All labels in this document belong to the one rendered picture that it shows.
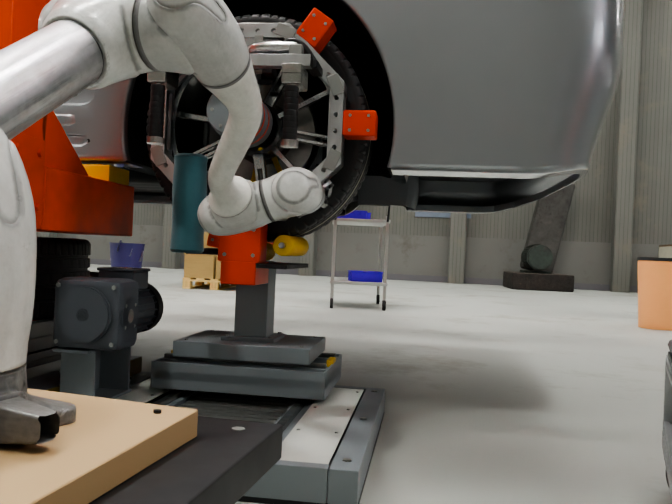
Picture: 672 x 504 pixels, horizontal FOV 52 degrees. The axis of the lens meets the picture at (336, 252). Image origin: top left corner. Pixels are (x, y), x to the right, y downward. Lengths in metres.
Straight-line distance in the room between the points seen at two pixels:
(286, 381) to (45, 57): 1.17
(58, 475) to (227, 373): 1.42
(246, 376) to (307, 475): 0.61
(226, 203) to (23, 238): 0.93
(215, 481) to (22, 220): 0.28
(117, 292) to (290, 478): 0.65
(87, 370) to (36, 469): 1.27
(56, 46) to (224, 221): 0.64
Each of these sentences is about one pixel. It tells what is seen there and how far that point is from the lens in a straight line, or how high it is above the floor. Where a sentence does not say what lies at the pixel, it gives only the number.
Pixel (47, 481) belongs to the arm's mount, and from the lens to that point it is 0.55.
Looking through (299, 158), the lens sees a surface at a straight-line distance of 2.09.
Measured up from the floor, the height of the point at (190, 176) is 0.68.
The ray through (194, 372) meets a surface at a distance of 1.99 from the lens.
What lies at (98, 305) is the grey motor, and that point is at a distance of 1.75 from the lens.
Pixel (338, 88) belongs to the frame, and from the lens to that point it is 1.90.
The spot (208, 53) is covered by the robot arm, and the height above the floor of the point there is 0.80.
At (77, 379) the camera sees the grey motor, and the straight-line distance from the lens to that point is 1.86.
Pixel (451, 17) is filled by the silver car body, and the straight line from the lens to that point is 2.04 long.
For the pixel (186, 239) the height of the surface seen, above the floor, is 0.51.
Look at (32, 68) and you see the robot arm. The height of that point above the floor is 0.72.
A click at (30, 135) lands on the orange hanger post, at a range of 1.79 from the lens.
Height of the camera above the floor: 0.50
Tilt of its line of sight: level
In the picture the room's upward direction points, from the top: 3 degrees clockwise
